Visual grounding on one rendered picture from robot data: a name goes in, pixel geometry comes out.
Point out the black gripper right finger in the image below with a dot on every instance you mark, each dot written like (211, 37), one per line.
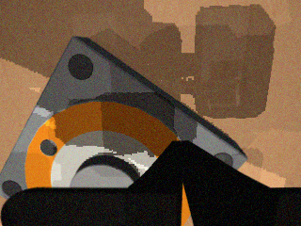
(219, 195)

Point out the orange round plate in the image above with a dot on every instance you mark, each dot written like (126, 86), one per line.
(95, 127)

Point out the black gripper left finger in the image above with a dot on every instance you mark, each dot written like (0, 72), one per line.
(154, 199)

